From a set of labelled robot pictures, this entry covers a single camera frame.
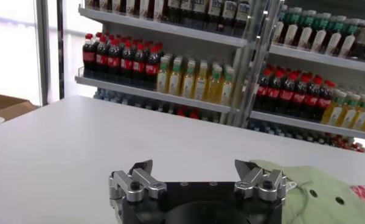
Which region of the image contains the red cap cola bottle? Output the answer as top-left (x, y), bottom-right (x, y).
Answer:
top-left (95, 35), bottom-right (110, 79)
top-left (293, 74), bottom-right (308, 118)
top-left (145, 45), bottom-right (159, 90)
top-left (280, 72), bottom-right (295, 116)
top-left (120, 41), bottom-right (134, 85)
top-left (107, 38), bottom-right (122, 82)
top-left (132, 43), bottom-right (146, 87)
top-left (268, 70), bottom-right (283, 114)
top-left (255, 69), bottom-right (271, 112)
top-left (305, 75), bottom-right (321, 120)
top-left (318, 79), bottom-right (335, 122)
top-left (82, 33), bottom-right (97, 77)

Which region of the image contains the light green t-shirt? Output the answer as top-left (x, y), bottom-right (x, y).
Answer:
top-left (251, 159), bottom-right (365, 224)

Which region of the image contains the grey slanted frame pole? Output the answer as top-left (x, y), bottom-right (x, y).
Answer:
top-left (35, 0), bottom-right (52, 107)

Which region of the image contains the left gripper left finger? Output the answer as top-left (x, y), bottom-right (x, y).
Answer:
top-left (108, 159), bottom-right (168, 211)

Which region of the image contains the brown cardboard box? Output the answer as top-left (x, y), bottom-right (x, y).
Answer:
top-left (0, 92), bottom-right (40, 121)

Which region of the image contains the thin black frame pole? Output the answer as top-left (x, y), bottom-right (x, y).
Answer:
top-left (57, 0), bottom-right (65, 100)

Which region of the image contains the white cap beige label bottle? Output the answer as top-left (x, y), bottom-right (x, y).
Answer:
top-left (351, 19), bottom-right (365, 60)

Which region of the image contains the white cap blue label bottle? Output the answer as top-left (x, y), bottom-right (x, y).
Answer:
top-left (206, 0), bottom-right (222, 32)
top-left (221, 0), bottom-right (237, 35)
top-left (179, 0), bottom-right (193, 27)
top-left (165, 0), bottom-right (180, 24)
top-left (234, 0), bottom-right (251, 38)
top-left (192, 0), bottom-right (207, 29)

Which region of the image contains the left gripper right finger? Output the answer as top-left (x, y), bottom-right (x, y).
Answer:
top-left (234, 159), bottom-right (288, 204)

